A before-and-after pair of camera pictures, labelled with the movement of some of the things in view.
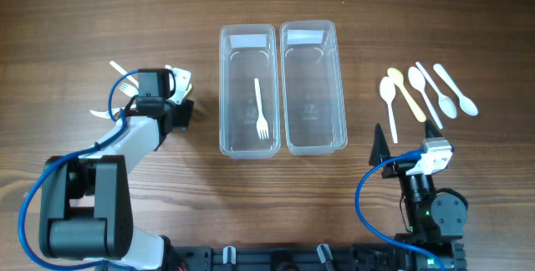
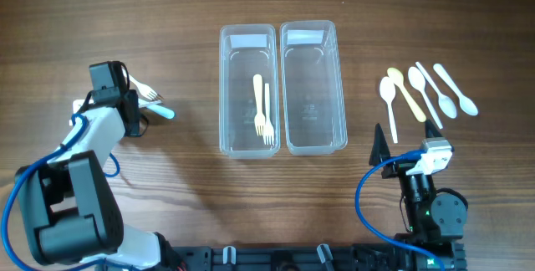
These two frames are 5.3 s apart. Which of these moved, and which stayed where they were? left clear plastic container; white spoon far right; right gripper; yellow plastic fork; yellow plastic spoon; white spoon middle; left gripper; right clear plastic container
Moved: left gripper; yellow plastic fork
Stayed: yellow plastic spoon; right gripper; white spoon far right; right clear plastic container; left clear plastic container; white spoon middle
